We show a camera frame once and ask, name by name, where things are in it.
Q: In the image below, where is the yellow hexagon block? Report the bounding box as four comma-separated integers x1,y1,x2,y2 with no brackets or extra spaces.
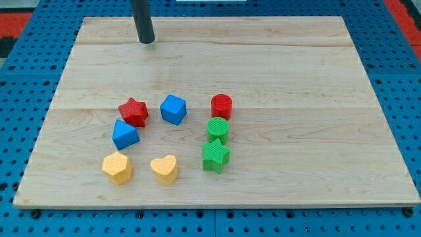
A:
102,152,132,185

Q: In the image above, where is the blue cube block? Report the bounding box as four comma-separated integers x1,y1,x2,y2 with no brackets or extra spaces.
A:
160,94,187,126

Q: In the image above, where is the red star block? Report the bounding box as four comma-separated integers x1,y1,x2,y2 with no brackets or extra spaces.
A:
118,97,149,128

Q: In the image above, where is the green cylinder block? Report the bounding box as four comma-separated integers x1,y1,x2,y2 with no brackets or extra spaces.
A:
207,117,230,145

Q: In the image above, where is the red cylinder block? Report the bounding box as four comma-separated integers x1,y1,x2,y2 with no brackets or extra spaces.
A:
211,93,233,120

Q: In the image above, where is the blue triangle block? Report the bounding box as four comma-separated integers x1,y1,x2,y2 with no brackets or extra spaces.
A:
112,120,140,150

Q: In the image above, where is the yellow heart block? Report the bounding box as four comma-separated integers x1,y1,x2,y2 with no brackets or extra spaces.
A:
150,155,178,185

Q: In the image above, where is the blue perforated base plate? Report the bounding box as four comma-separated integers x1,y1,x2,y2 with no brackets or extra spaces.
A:
1,0,420,236

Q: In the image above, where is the green star block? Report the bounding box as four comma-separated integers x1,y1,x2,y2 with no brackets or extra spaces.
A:
202,139,230,174

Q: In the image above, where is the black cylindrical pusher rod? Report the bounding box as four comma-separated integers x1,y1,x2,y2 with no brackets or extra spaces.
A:
130,0,155,44

